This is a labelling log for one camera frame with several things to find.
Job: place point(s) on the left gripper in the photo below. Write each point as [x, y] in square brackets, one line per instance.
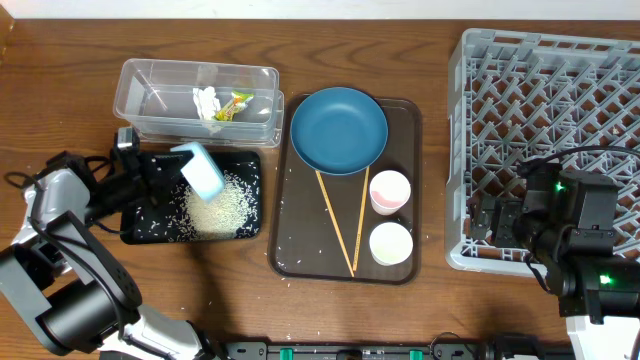
[140, 174]

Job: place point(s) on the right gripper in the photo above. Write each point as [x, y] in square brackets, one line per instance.
[503, 227]

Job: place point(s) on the light blue bowl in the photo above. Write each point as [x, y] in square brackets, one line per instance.
[201, 172]

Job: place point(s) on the white tissue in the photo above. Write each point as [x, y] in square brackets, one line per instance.
[206, 102]

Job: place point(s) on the yellow green snack wrapper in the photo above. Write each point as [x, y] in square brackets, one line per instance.
[238, 103]

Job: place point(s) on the cream white cup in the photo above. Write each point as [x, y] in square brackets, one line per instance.
[390, 244]

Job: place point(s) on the pink white cup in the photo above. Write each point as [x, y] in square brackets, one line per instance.
[389, 190]

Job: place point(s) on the wooden chopstick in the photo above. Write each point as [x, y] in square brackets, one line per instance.
[361, 219]
[334, 222]

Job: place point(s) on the blue plate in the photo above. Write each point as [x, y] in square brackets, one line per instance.
[339, 131]

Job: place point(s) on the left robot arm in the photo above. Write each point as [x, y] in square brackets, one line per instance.
[68, 289]

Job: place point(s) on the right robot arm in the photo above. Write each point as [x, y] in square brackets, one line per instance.
[564, 220]

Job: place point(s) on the grey dishwasher rack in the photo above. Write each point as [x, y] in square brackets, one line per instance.
[513, 96]

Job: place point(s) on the black plastic tray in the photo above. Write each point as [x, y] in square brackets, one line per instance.
[163, 223]

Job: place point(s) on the clear plastic container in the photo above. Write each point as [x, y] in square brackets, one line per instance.
[183, 101]

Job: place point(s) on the pile of white rice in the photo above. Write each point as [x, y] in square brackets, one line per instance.
[233, 214]

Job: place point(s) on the dark brown serving tray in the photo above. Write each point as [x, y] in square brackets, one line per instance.
[321, 223]

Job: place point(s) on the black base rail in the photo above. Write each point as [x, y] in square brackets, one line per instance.
[442, 349]

